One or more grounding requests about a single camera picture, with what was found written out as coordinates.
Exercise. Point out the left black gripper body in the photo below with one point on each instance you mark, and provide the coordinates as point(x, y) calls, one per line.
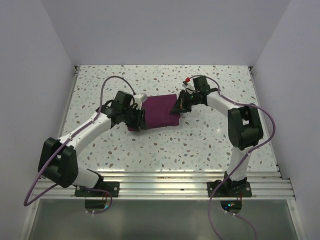
point(132, 117)

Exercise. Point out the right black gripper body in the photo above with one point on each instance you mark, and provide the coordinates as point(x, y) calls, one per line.
point(190, 100)

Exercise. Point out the purple cloth mat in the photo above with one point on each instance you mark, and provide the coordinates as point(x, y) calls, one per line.
point(157, 111)

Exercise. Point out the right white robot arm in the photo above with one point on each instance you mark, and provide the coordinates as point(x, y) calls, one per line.
point(244, 129)

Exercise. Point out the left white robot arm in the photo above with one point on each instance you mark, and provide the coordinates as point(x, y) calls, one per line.
point(59, 157)

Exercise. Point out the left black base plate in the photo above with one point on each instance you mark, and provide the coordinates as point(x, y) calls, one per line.
point(99, 190)

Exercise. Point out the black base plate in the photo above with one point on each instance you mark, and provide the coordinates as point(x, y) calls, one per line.
point(229, 189)
point(99, 190)

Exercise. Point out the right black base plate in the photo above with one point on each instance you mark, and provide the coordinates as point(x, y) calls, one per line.
point(229, 189)

